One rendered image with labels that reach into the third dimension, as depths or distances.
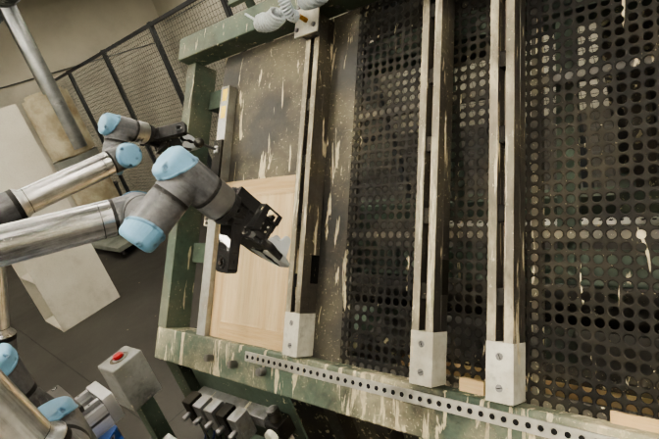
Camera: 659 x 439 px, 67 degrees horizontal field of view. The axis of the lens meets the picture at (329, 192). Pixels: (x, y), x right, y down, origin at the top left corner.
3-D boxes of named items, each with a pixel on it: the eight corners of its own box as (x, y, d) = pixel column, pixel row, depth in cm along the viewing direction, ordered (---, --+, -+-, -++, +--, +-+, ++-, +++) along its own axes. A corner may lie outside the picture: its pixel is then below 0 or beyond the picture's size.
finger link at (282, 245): (306, 249, 110) (279, 225, 105) (294, 272, 108) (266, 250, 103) (297, 248, 113) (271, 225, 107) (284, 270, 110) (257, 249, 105)
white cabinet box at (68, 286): (45, 320, 508) (-68, 134, 447) (98, 289, 545) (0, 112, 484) (64, 332, 465) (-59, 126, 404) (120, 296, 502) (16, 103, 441)
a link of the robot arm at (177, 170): (141, 174, 93) (171, 139, 95) (185, 208, 99) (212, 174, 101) (155, 179, 87) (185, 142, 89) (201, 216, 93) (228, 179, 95)
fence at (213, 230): (205, 333, 185) (196, 334, 182) (229, 90, 200) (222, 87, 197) (213, 335, 182) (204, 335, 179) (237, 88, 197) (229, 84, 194)
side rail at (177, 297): (181, 324, 206) (157, 325, 198) (209, 73, 224) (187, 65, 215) (189, 326, 202) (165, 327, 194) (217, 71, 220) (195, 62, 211)
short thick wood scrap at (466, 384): (462, 389, 118) (459, 390, 116) (463, 376, 118) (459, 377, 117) (486, 394, 114) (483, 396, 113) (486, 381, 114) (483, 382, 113)
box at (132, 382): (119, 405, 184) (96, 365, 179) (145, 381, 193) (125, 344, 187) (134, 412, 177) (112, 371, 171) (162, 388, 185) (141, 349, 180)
